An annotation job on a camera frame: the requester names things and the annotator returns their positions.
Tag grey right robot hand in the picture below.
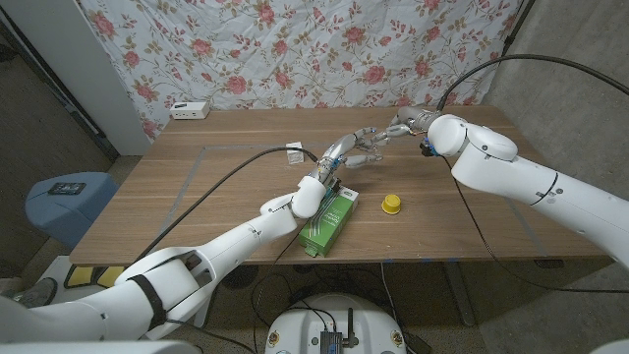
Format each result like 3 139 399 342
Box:
371 105 440 146

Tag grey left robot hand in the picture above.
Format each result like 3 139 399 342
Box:
313 126 384 194

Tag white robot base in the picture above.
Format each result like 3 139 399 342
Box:
264 292 408 354

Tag small white cube box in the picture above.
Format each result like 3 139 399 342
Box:
286 142 306 165

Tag yellow lid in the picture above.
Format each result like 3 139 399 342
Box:
380 194 402 215

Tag green medicine box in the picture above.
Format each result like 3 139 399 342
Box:
298 186 360 259

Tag floral backdrop cloth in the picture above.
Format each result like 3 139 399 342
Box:
78 0 523 142

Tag black backdrop stand pole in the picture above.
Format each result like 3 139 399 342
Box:
499 0 538 63

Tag white power strip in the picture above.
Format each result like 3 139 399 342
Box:
169 100 211 121

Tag white metal table leg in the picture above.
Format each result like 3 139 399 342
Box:
193 289 220 330
441 260 477 328

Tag black phone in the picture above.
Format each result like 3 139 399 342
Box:
47 181 87 196

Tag blue-grey round stool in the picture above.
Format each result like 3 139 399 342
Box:
25 171 119 250

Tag yellow black floor pedal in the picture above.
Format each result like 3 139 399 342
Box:
63 264 124 290

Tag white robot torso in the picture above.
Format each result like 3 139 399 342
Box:
0 340 203 354

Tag grey sneaker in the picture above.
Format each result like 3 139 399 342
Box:
12 277 59 310

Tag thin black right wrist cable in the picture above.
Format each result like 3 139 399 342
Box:
441 154 629 296

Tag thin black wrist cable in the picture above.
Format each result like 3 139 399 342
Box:
272 231 302 266
441 154 629 296

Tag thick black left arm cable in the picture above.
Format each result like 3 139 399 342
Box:
135 146 320 262

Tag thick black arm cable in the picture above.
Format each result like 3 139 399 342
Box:
135 146 320 262
435 52 629 112

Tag thin black left wrist cable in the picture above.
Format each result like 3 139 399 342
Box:
272 231 302 266

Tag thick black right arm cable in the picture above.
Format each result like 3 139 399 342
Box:
435 52 629 112

